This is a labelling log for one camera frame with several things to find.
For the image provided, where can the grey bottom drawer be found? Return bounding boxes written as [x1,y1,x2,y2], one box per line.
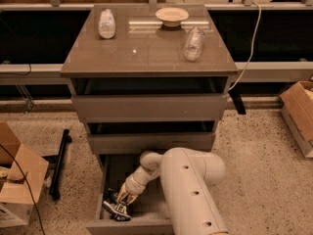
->
[85,152,209,235]

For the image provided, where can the open cardboard box left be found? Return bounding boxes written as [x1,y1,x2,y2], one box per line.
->
[0,122,49,228]

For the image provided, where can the clear plastic bottle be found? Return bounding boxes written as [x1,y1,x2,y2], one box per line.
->
[183,26,205,61]

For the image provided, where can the white plastic bottle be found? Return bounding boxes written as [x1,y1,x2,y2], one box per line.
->
[98,9,115,39]

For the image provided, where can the cardboard box right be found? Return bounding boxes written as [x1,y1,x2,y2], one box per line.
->
[280,81,313,158]

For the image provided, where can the cream ceramic bowl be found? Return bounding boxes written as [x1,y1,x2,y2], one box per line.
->
[156,7,189,27]

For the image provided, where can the grey drawer cabinet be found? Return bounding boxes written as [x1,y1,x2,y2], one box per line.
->
[61,5,238,165]

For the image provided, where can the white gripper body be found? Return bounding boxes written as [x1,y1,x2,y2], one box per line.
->
[125,175,146,196]

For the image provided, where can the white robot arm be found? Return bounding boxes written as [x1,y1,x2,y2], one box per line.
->
[117,147,228,235]

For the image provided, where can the black cable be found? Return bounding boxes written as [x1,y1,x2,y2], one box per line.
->
[0,142,48,235]

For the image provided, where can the black table leg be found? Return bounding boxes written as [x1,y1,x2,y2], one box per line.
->
[229,89,246,115]

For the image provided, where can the grey top drawer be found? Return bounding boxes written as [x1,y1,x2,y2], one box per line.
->
[72,77,227,122]

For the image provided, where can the grey middle drawer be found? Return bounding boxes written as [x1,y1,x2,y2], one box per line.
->
[87,120,216,154]

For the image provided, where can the blue chip bag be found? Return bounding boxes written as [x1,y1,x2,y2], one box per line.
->
[102,189,131,221]

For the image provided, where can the grey drawer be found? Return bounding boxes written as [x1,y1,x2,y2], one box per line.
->
[85,152,209,235]
[87,120,216,154]
[72,77,227,122]

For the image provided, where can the black bar on floor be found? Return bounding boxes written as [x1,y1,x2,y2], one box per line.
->
[49,129,72,201]

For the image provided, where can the white cable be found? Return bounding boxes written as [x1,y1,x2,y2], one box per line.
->
[228,2,263,92]

